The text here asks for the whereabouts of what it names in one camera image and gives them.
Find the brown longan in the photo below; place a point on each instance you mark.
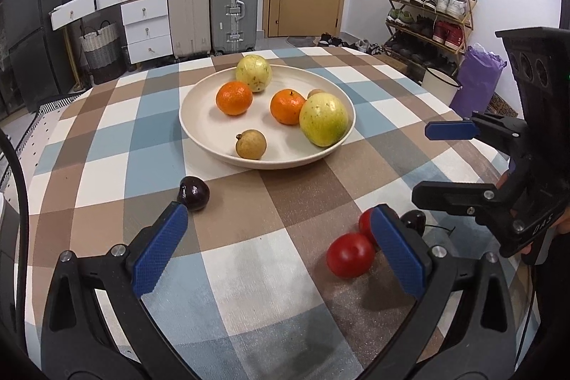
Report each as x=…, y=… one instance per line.
x=251, y=145
x=315, y=93

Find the dark grey fridge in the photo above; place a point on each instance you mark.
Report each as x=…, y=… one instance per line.
x=31, y=28

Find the checked tablecloth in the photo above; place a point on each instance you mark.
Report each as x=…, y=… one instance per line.
x=276, y=273

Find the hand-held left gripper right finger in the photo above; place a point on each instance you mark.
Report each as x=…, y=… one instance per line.
x=396, y=251

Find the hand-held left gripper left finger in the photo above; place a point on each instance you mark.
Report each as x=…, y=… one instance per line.
x=160, y=246

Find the yellow-green guava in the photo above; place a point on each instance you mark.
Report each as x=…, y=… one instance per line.
x=323, y=119
x=254, y=73

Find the orange mandarin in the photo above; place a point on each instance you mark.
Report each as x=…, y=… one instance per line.
x=234, y=97
x=288, y=107

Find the woven laundry basket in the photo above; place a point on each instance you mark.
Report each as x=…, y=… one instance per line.
x=102, y=55

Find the cream round plate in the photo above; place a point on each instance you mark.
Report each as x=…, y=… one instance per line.
x=209, y=126

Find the red tomato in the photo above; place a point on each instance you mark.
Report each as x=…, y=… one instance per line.
x=350, y=255
x=365, y=222

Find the patterned doormat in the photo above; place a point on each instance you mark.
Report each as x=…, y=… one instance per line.
x=503, y=106

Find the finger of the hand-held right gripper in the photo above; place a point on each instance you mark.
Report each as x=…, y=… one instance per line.
x=445, y=194
x=449, y=130

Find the pile of loose shoes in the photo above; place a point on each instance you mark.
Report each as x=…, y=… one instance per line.
x=356, y=44

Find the purple plastic bag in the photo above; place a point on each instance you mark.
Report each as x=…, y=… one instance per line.
x=478, y=77

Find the dark cherry with stem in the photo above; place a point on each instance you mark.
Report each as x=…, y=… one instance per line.
x=414, y=222

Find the white desk with drawers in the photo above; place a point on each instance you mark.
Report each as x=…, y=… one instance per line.
x=147, y=24

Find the beige suitcase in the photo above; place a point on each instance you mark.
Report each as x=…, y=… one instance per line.
x=189, y=10

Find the silver suitcase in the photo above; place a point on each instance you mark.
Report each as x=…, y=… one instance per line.
x=234, y=6

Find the white bucket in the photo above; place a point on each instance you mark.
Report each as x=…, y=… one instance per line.
x=441, y=88

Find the grey door mat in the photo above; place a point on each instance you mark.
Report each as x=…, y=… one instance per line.
x=300, y=41

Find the dark round cherry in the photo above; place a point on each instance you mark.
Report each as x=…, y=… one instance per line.
x=193, y=193

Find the person's right hand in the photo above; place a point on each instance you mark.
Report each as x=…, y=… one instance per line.
x=564, y=224

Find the wooden shoe rack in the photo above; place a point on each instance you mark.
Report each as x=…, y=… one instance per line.
x=463, y=50

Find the row of assorted sneakers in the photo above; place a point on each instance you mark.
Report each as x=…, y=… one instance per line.
x=427, y=1

